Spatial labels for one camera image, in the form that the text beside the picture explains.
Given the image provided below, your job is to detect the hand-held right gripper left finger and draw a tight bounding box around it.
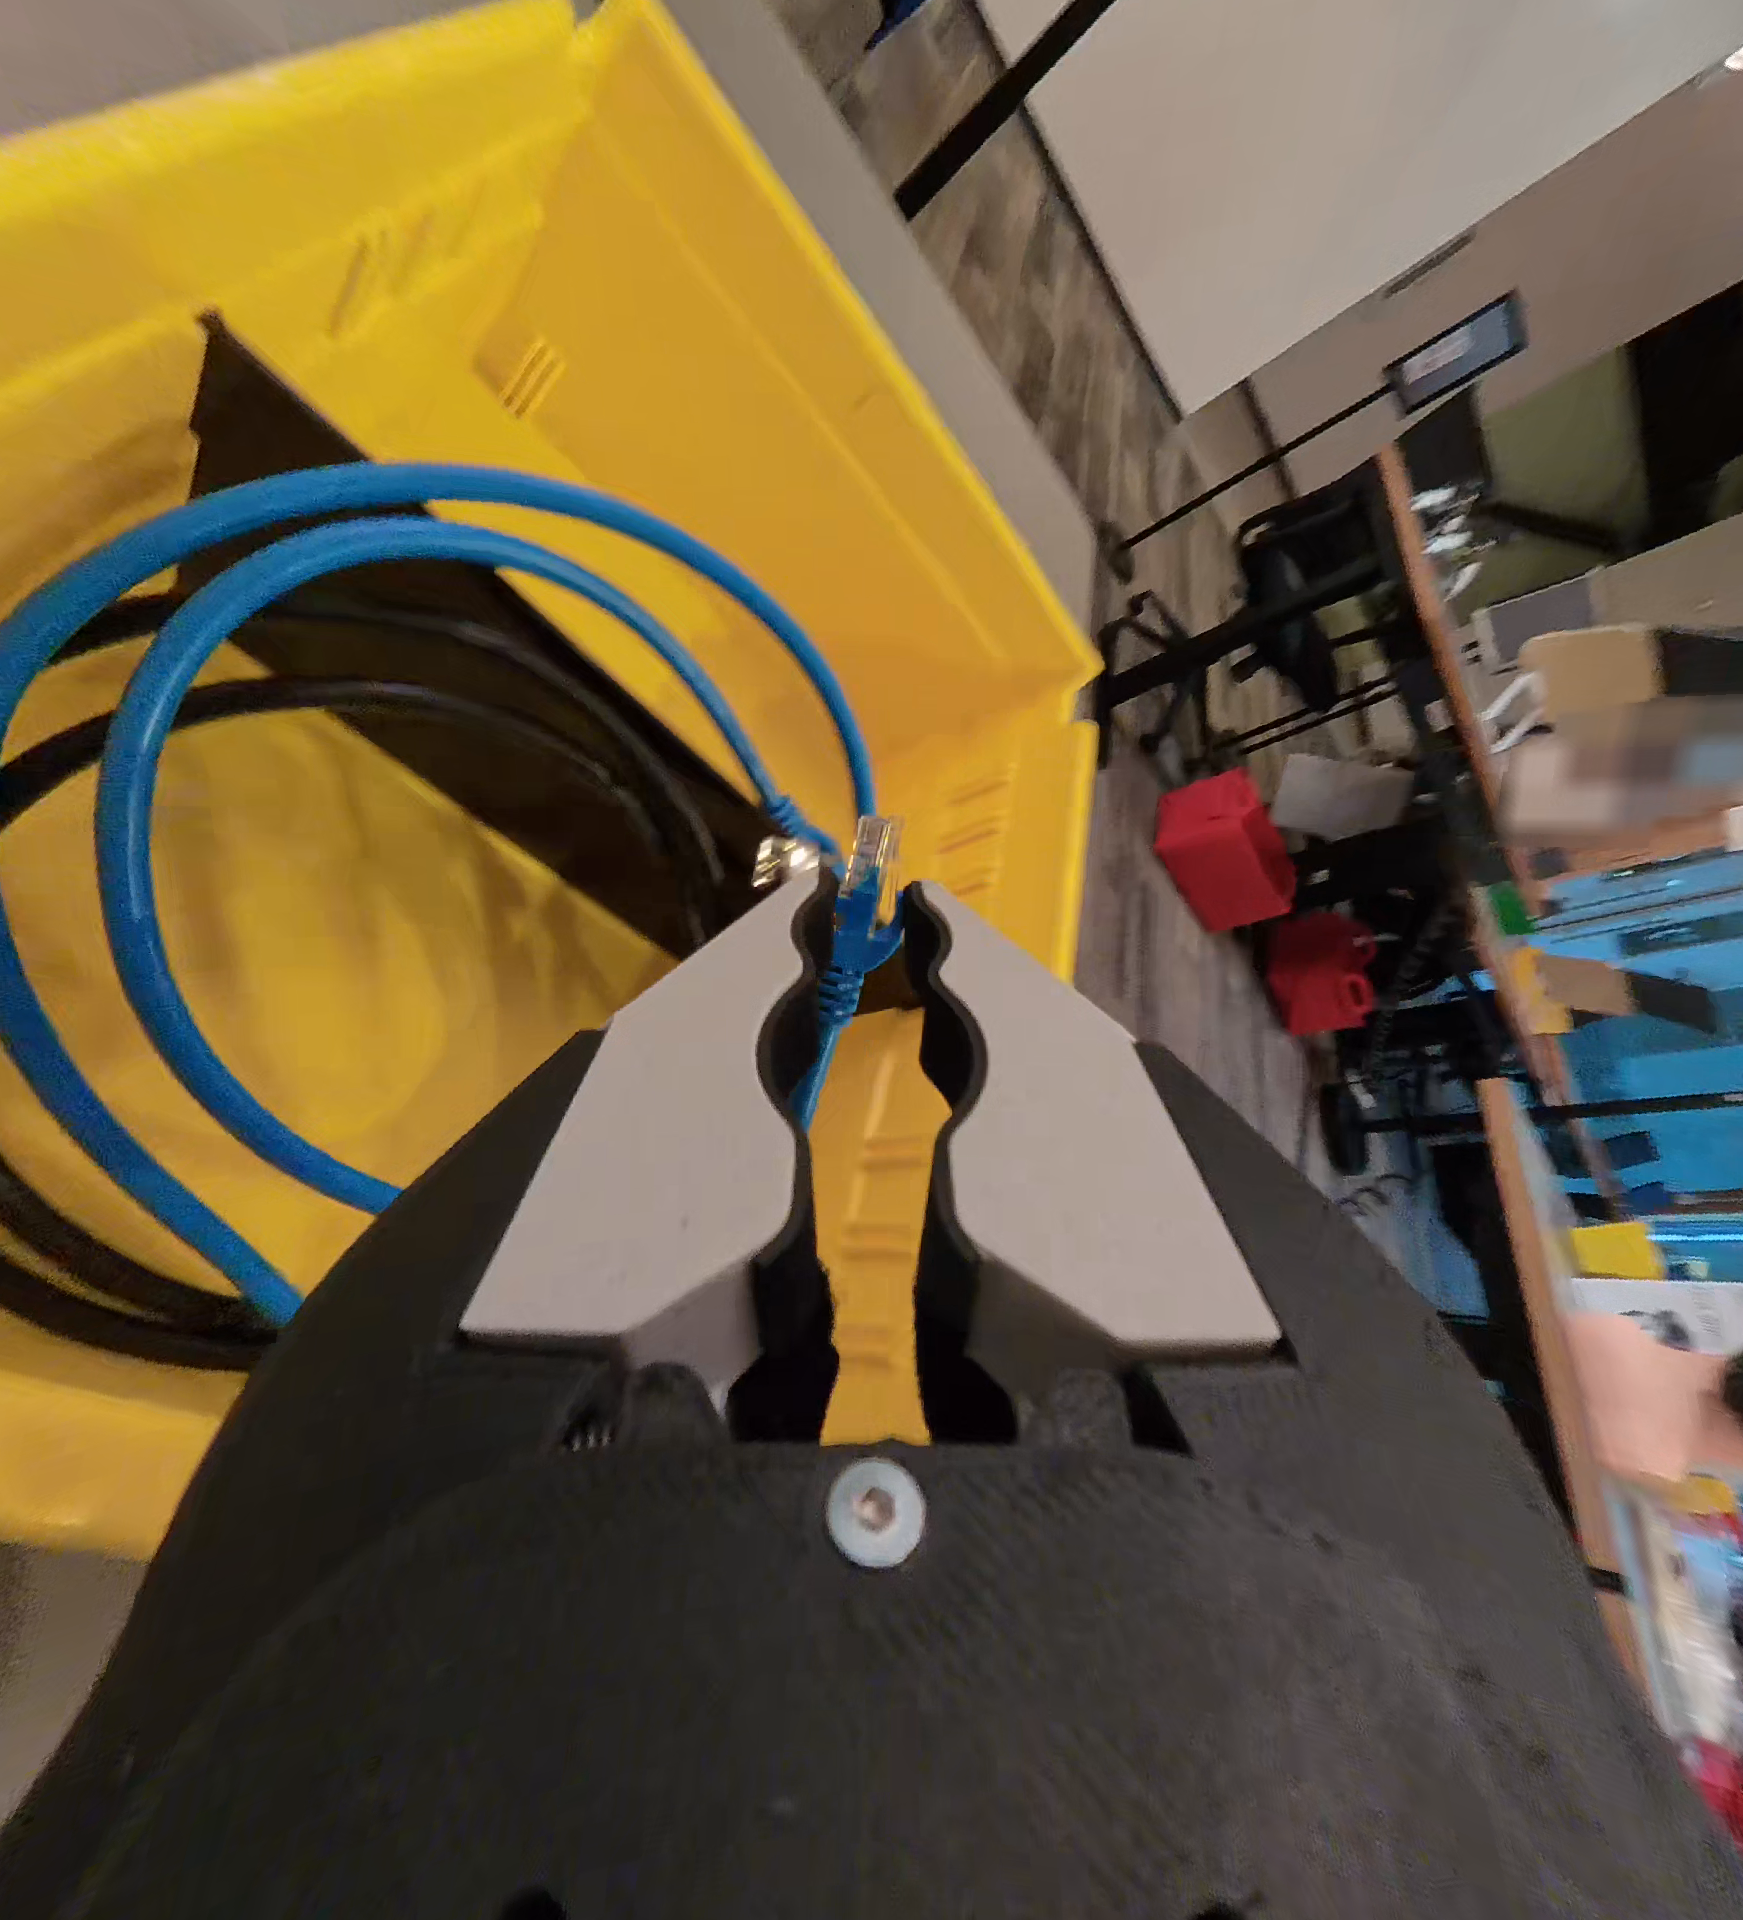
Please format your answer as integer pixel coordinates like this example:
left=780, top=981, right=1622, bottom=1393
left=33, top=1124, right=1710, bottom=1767
left=459, top=870, right=839, bottom=1348

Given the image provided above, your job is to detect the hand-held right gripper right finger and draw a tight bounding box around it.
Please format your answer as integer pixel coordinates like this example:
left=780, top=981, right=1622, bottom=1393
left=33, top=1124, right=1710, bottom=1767
left=903, top=882, right=1284, bottom=1356

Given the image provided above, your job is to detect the blue ethernet cable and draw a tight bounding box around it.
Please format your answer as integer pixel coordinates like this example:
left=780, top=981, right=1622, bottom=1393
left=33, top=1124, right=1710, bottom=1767
left=0, top=461, right=915, bottom=1331

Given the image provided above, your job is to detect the black ethernet cable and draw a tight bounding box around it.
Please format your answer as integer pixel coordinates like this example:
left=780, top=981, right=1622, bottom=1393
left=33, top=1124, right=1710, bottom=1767
left=0, top=588, right=822, bottom=1376

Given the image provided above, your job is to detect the yellow divided storage bin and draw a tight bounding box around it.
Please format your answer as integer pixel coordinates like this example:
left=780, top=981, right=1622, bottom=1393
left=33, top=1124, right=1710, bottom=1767
left=0, top=0, right=1108, bottom=1564

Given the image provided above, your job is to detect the red container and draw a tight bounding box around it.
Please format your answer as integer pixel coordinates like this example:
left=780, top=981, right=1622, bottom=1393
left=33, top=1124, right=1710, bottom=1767
left=1265, top=910, right=1396, bottom=1041
left=1152, top=766, right=1301, bottom=935

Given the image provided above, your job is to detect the long wooden desk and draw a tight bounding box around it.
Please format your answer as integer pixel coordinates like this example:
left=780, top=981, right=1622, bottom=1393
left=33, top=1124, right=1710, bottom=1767
left=1374, top=442, right=1691, bottom=1741

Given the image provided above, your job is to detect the black office chair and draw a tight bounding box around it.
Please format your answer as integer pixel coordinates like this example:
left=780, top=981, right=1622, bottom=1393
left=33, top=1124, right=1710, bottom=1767
left=1096, top=485, right=1407, bottom=759

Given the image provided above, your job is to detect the wall screen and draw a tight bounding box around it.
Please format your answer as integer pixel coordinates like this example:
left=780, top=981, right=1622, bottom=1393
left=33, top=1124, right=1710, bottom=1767
left=1384, top=291, right=1532, bottom=418

